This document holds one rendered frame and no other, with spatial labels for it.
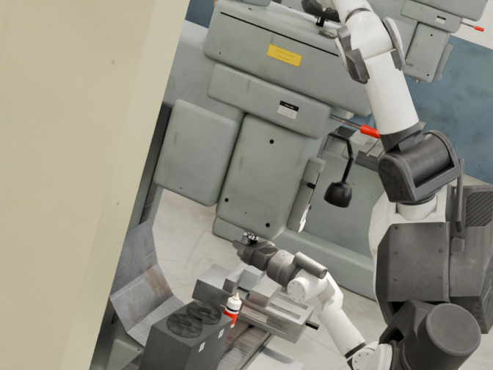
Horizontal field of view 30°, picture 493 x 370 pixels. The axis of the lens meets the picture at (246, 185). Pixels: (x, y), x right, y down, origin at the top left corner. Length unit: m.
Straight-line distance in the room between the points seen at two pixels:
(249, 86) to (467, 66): 6.65
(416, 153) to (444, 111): 7.02
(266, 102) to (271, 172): 0.19
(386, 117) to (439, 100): 7.05
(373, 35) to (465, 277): 0.54
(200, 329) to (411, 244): 0.58
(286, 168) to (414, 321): 0.70
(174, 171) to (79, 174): 1.85
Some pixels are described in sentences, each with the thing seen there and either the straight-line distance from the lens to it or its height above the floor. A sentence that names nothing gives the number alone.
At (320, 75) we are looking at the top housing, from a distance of 2.31.
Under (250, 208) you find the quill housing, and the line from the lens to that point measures 2.47.
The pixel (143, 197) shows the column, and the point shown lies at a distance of 2.79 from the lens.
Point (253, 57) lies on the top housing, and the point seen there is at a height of 1.78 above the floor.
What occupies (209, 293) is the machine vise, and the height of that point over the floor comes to 1.00.
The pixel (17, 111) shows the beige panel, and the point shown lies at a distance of 0.68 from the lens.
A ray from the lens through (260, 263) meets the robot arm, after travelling 2.54.
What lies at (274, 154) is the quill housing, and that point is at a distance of 2.41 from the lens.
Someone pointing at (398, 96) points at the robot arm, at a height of 1.87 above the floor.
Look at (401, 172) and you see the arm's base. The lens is 1.98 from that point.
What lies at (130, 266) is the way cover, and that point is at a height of 1.03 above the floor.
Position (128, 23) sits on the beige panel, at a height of 2.13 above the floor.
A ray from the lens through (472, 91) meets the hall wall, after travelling 8.97.
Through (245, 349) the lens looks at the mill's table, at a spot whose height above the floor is 0.96.
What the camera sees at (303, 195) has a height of 1.45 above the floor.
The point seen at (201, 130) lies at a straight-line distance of 2.45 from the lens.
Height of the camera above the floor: 2.26
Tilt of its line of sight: 19 degrees down
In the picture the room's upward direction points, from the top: 18 degrees clockwise
